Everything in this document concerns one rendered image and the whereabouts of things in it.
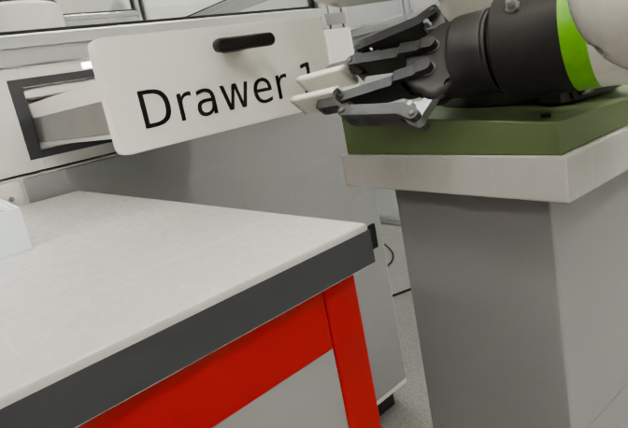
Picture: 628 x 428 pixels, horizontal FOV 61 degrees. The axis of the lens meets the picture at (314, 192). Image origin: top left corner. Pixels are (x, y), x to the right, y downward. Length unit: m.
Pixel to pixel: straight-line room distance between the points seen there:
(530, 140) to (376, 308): 0.88
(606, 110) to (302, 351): 0.34
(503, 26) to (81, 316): 0.36
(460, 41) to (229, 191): 0.61
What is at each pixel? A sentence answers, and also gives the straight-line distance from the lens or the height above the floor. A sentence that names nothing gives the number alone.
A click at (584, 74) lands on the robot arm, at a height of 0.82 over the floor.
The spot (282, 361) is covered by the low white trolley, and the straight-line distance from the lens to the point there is 0.33.
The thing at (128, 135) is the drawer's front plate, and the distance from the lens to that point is 0.54.
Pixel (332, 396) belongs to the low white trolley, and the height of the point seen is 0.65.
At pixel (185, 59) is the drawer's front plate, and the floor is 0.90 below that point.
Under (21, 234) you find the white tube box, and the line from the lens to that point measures 0.52.
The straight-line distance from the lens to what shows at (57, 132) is 0.77.
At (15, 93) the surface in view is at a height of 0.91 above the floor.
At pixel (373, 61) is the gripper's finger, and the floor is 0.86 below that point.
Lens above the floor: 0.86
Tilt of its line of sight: 12 degrees down
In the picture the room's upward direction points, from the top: 11 degrees counter-clockwise
